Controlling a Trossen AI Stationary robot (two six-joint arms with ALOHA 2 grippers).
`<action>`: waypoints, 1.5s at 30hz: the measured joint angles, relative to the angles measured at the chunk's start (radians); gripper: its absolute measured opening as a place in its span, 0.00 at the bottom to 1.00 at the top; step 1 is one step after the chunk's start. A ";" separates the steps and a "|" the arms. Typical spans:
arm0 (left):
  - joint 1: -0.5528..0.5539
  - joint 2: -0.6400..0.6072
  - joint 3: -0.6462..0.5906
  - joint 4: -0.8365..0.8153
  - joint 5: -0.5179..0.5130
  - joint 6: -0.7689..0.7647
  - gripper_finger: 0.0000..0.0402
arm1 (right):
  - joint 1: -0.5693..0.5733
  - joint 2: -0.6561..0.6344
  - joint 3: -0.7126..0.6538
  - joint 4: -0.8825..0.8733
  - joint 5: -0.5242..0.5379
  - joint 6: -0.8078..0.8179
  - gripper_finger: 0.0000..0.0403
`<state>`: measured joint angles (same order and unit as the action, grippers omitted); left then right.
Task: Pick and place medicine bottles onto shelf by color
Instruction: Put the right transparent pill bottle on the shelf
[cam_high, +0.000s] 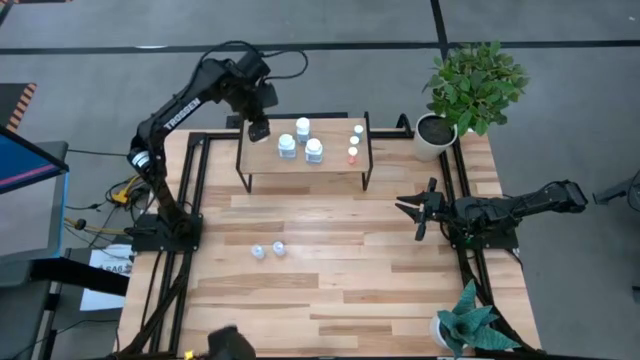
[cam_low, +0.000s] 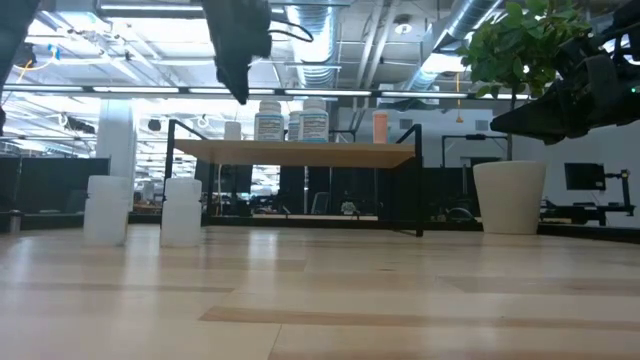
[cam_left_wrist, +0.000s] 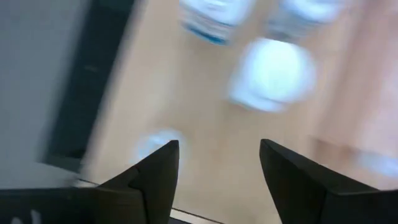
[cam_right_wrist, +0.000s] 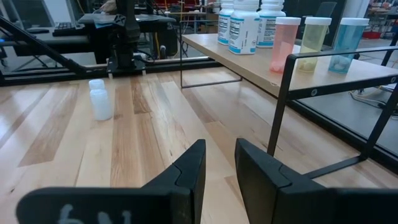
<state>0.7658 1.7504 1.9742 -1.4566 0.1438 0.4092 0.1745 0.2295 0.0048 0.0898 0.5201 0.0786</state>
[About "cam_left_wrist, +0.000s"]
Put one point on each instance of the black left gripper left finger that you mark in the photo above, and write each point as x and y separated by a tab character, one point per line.
133	196

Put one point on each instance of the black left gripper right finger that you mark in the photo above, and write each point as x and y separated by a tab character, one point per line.
311	196

